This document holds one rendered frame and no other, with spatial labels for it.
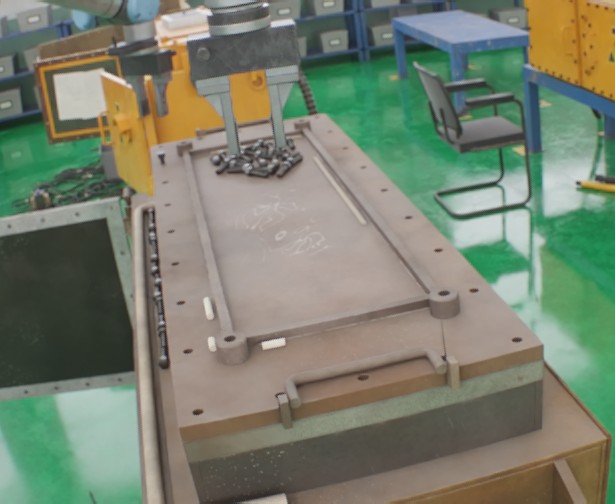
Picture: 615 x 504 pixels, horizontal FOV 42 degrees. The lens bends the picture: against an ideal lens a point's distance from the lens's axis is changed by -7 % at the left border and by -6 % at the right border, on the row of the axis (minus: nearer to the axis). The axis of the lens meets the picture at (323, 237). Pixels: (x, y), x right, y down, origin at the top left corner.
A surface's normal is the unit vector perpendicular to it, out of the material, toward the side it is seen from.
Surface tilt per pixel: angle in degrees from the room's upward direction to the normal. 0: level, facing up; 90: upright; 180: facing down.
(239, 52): 90
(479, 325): 0
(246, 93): 90
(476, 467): 0
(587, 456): 90
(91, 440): 0
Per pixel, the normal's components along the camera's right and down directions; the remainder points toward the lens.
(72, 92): -0.07, 0.40
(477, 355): -0.12, -0.92
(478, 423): 0.21, 0.35
